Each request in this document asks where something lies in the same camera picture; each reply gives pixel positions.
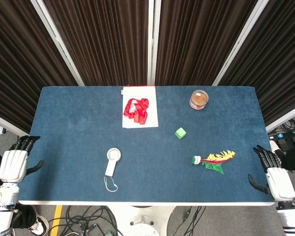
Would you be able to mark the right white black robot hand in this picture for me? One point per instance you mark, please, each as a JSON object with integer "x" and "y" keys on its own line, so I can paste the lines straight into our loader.
{"x": 281, "y": 183}

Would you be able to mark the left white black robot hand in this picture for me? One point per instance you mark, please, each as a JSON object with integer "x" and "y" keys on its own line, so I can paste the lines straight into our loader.
{"x": 12, "y": 164}

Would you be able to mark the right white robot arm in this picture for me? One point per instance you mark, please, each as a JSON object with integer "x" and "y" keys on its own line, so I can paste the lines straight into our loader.
{"x": 290, "y": 216}

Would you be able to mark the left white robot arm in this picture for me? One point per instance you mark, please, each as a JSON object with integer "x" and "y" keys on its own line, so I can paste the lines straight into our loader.
{"x": 3, "y": 206}

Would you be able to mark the black power adapter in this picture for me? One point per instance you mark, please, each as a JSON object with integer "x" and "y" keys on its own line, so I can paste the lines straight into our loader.
{"x": 288, "y": 141}

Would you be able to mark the black and white sneaker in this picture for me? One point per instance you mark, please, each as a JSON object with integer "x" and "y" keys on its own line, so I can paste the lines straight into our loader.
{"x": 39, "y": 225}

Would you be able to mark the colourful feather shuttlecock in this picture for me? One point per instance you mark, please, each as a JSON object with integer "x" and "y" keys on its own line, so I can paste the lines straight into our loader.
{"x": 214, "y": 161}

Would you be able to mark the yellow floor tape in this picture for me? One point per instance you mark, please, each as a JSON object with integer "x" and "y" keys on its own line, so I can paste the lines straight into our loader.
{"x": 56, "y": 220}

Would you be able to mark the dark brown curtain panel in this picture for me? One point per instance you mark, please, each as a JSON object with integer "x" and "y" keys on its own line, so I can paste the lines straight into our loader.
{"x": 282, "y": 56}
{"x": 103, "y": 41}
{"x": 17, "y": 61}
{"x": 198, "y": 41}

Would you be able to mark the green cube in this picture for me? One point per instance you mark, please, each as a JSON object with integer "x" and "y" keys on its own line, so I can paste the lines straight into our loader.
{"x": 180, "y": 133}

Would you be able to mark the clear jar with brown contents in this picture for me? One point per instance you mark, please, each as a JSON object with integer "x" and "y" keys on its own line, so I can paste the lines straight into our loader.
{"x": 199, "y": 99}

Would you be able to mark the red ribbon bundle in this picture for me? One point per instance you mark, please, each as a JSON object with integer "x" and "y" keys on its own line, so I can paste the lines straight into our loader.
{"x": 137, "y": 110}

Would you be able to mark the white frame rail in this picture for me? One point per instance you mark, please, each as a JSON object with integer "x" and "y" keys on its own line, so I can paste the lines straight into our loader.
{"x": 284, "y": 116}
{"x": 5, "y": 124}

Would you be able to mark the white frame post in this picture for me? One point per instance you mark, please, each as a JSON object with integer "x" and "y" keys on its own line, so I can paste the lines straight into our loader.
{"x": 59, "y": 44}
{"x": 240, "y": 44}
{"x": 152, "y": 41}

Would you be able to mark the white table pedestal base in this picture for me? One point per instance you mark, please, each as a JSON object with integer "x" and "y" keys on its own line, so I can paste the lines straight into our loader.
{"x": 142, "y": 221}

